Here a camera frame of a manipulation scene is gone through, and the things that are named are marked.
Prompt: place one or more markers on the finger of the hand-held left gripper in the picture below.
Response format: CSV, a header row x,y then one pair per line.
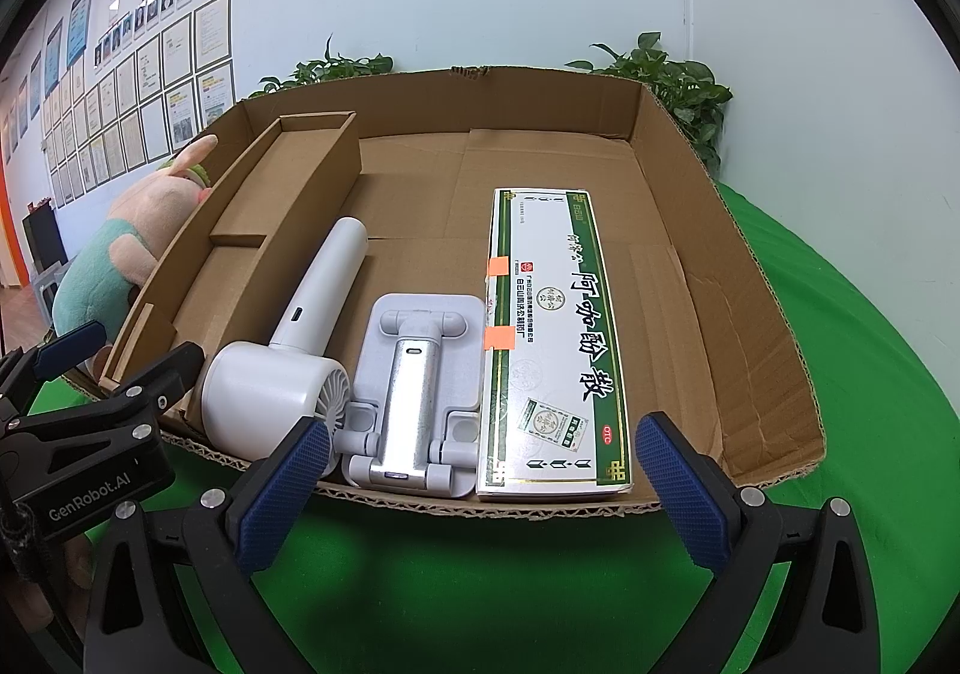
x,y
161,374
67,348

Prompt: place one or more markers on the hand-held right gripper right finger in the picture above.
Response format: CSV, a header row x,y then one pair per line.
x,y
686,494

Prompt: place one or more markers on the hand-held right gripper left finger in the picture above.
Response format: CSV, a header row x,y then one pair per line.
x,y
281,494

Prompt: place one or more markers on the white handheld fan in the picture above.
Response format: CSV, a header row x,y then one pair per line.
x,y
255,389

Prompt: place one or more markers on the white folding phone stand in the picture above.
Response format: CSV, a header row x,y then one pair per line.
x,y
409,381

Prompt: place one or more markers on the white and green medicine box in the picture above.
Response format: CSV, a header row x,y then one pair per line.
x,y
555,314

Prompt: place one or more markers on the brown cardboard box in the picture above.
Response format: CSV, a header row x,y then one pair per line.
x,y
675,231

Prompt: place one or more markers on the person's left hand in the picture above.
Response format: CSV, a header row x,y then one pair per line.
x,y
79,563

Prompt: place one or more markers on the pink pig plush toy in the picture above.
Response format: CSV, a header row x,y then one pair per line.
x,y
112,254

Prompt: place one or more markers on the black cabinet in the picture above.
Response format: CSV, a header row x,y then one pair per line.
x,y
43,235

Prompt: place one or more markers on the cardboard divider insert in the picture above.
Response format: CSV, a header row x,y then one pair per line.
x,y
300,171

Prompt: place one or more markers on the group of framed certificates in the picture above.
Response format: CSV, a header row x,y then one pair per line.
x,y
150,104

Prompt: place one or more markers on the green potted plant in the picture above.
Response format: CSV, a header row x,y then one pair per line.
x,y
675,89
330,70

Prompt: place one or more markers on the blue wall notice board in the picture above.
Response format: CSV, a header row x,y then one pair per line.
x,y
34,85
52,55
22,107
81,17

